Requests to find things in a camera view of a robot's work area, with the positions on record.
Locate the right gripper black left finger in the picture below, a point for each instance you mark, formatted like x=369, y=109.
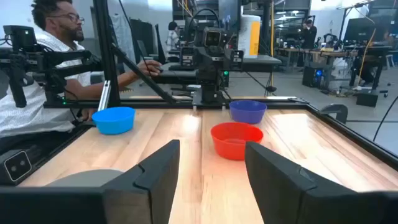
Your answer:
x=158, y=180

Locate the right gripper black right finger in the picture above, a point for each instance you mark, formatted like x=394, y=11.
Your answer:
x=273, y=186

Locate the light blue plastic bowl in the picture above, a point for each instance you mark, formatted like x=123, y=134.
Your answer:
x=113, y=121

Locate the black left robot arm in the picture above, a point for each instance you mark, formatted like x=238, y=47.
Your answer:
x=209, y=84

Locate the person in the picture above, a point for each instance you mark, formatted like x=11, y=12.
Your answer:
x=308, y=35
x=172, y=37
x=28, y=105

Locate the grey background table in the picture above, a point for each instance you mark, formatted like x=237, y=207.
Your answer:
x=258, y=60

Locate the red plastic bowl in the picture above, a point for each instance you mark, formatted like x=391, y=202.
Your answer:
x=231, y=146

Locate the person's hand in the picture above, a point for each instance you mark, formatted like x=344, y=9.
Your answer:
x=150, y=67

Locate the dark blue plastic bowl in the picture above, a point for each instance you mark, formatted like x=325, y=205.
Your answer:
x=247, y=113

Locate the grey curved chair back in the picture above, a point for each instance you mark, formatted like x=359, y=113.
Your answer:
x=337, y=110

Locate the wooden background desk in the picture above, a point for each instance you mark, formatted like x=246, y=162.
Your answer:
x=311, y=51

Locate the black computer tower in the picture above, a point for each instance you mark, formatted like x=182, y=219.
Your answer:
x=312, y=76

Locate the black box on floor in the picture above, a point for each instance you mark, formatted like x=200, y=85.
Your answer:
x=367, y=99

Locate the person's glasses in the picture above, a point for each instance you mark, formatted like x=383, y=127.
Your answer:
x=73, y=17

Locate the black computer monitor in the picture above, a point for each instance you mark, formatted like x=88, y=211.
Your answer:
x=357, y=29

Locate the white stool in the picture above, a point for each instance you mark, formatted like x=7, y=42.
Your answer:
x=390, y=60

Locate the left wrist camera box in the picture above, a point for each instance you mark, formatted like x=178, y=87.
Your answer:
x=213, y=38

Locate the black diagonal frame brace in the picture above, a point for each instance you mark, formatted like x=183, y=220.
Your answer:
x=143, y=73

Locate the silver aluminium bracket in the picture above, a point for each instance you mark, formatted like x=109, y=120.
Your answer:
x=104, y=95

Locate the black vertical frame post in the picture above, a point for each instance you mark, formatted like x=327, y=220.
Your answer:
x=105, y=46

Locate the black table-level depth camera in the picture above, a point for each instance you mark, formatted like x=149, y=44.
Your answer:
x=15, y=166

